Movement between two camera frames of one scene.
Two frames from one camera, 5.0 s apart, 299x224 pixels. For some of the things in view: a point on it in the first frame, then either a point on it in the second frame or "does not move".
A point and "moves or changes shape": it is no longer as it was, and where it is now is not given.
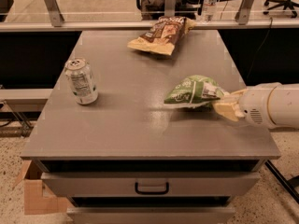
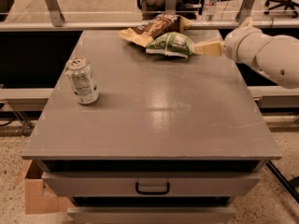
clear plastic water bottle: (208, 9) does not move
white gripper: (254, 105) -> (237, 45)
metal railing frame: (58, 22) does not move
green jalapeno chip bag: (198, 91) -> (172, 43)
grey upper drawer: (152, 184) does not move
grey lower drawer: (160, 215) does not move
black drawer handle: (166, 190) does not move
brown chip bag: (165, 35) moves or changes shape
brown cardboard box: (39, 199) does not move
